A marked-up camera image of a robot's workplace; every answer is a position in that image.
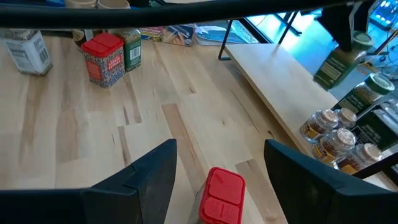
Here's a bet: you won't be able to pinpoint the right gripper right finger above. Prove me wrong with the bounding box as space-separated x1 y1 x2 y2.
264 139 398 224

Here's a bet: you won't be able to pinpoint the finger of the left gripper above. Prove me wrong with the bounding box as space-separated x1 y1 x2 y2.
317 4 354 52
354 0 373 34

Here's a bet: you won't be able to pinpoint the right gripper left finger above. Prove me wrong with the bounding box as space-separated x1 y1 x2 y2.
0 139 178 224

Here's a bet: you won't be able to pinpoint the green lid glass spice jar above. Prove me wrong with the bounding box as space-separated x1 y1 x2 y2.
313 30 374 91
332 73 396 115
112 27 143 73

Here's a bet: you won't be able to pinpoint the red lid smoked paprika tin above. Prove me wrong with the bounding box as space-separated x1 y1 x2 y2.
80 32 126 89
188 166 247 224

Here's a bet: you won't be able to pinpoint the white lid spice jar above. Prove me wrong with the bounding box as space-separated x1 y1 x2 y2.
0 28 53 77

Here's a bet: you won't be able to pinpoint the Yellowstone waterfall book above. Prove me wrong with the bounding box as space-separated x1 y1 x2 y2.
194 20 259 46

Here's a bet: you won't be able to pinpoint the blue plastic wrap box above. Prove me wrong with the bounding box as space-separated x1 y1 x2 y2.
139 24 197 47

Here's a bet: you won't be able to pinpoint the wooden shelf black wire legs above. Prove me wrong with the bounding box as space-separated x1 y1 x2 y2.
216 11 398 191

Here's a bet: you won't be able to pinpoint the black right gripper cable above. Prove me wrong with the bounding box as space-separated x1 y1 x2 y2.
0 0 374 29

